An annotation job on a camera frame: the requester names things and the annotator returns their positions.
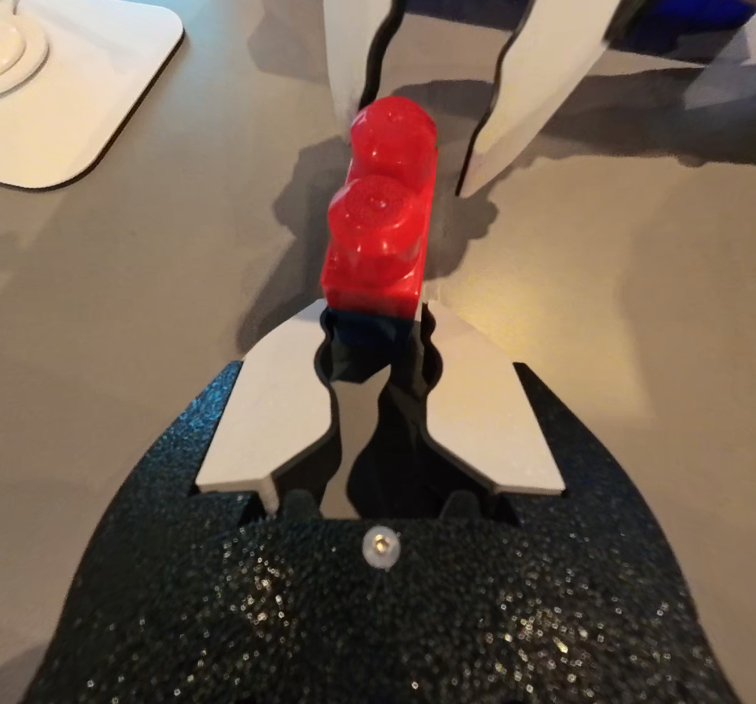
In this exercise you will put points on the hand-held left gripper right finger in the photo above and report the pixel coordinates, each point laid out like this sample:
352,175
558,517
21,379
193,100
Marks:
484,420

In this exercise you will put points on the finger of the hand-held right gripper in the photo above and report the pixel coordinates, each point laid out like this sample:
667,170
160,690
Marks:
561,37
354,19

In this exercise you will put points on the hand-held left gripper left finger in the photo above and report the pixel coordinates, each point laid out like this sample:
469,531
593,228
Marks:
274,415

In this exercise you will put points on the small blue mega block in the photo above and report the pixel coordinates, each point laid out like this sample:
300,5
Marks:
366,332

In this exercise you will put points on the red two-stud mega block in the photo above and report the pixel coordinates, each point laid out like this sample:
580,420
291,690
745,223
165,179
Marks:
378,232

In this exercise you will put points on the white display stand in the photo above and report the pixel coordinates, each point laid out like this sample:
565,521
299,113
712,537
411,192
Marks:
106,84

